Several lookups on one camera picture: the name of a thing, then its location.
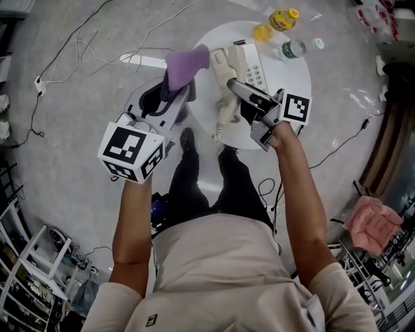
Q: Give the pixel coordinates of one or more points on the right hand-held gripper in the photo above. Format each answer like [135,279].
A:
[262,113]

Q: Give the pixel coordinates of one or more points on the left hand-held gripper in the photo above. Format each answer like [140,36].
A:
[129,149]

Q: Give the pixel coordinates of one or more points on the beige telephone handset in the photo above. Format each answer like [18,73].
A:
[236,61]

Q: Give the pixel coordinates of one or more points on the white desk telephone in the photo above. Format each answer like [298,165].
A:
[256,56]

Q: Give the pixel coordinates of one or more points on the purple cloth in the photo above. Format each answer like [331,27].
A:
[184,68]

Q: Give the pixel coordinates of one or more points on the person's right forearm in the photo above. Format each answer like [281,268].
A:
[301,201]

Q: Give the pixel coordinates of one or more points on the person's left forearm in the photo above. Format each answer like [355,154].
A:
[133,233]

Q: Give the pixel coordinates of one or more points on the person's left black shoe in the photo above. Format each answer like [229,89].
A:
[188,139]

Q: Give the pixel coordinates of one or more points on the person's black shoe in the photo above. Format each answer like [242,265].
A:
[188,139]
[231,150]

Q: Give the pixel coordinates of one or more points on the round white side table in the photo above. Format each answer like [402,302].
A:
[291,78]

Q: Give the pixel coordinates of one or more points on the person's right black shoe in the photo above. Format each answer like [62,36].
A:
[231,150]

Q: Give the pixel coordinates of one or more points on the clear water bottle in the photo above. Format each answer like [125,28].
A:
[291,48]

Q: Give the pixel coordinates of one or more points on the yellow drink bottle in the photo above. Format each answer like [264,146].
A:
[279,21]

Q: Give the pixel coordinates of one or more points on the small black screen device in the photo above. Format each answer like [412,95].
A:
[159,210]

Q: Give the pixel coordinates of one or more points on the white power strip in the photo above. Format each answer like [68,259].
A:
[40,85]

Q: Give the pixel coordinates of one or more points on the red label water jug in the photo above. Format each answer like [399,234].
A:
[366,16]
[387,22]

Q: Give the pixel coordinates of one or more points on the dark wooden bench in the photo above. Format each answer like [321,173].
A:
[382,155]

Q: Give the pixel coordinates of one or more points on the person's beige shirt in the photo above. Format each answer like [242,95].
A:
[227,275]

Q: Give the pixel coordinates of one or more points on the pink jacket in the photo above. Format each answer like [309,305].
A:
[373,227]

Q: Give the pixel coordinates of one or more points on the white metal rack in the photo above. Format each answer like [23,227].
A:
[353,269]

